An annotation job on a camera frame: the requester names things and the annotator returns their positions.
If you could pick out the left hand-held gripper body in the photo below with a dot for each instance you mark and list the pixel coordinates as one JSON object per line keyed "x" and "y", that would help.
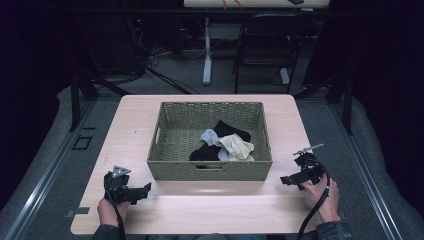
{"x": 117, "y": 186}

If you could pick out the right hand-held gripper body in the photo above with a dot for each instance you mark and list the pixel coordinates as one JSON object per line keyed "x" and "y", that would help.
{"x": 310, "y": 166}

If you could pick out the green woven basket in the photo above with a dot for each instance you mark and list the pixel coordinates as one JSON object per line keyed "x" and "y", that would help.
{"x": 173, "y": 140}

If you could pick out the cream sock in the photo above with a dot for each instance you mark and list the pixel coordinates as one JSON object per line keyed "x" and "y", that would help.
{"x": 237, "y": 148}

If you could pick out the black sock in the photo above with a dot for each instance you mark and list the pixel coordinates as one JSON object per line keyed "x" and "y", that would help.
{"x": 230, "y": 130}

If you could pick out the grey sock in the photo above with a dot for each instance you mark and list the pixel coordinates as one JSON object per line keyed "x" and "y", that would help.
{"x": 209, "y": 136}

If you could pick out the person's left hand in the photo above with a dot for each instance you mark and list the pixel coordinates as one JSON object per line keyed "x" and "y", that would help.
{"x": 108, "y": 211}

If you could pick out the person's right hand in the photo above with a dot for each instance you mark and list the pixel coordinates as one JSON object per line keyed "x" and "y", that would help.
{"x": 325, "y": 201}

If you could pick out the grey tape strip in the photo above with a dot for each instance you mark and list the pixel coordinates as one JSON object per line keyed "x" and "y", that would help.
{"x": 78, "y": 211}

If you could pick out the black metal stand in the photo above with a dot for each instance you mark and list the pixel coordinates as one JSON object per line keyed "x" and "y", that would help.
{"x": 76, "y": 100}
{"x": 347, "y": 103}

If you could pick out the white desk leg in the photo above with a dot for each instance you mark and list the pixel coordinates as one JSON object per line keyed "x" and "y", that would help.
{"x": 284, "y": 76}
{"x": 207, "y": 56}

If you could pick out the black folding chair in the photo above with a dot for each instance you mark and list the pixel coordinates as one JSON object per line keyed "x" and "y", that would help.
{"x": 270, "y": 43}

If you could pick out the metal floor rail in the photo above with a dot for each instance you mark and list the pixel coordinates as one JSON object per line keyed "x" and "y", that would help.
{"x": 43, "y": 180}
{"x": 366, "y": 173}

